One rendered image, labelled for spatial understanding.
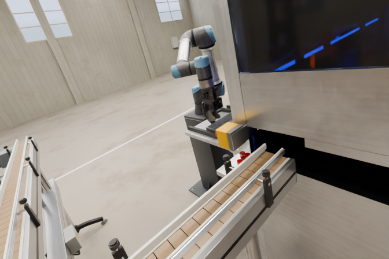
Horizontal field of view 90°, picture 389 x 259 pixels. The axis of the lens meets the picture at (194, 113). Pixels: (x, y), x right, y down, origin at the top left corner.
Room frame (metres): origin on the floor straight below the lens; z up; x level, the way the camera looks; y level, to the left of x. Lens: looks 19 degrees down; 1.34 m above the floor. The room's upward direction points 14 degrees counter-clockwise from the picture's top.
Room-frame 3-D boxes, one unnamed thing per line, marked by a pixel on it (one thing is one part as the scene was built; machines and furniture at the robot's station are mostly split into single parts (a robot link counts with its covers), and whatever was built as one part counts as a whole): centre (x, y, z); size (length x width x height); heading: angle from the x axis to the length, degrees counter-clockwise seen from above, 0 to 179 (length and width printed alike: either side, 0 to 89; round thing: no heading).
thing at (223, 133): (0.64, -0.11, 0.99); 0.08 x 0.07 x 0.07; 35
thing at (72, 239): (0.85, 0.82, 0.50); 0.12 x 0.05 x 0.09; 35
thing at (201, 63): (0.97, -0.10, 1.21); 0.09 x 0.08 x 0.11; 168
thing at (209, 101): (0.96, -0.10, 1.06); 0.09 x 0.08 x 0.12; 35
